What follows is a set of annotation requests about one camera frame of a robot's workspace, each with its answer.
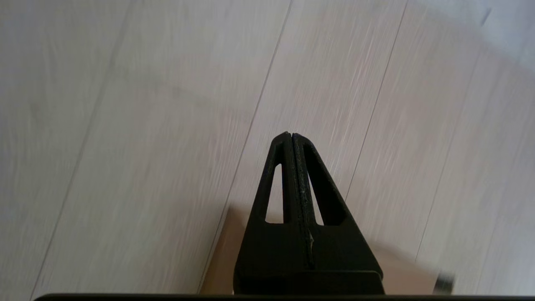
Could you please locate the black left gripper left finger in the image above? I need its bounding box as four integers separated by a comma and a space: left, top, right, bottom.
233, 132, 312, 294

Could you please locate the brown cardboard shoe box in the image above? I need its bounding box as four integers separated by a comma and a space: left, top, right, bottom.
200, 205, 456, 296

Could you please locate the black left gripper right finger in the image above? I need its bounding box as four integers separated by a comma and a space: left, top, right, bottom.
292, 133, 382, 273

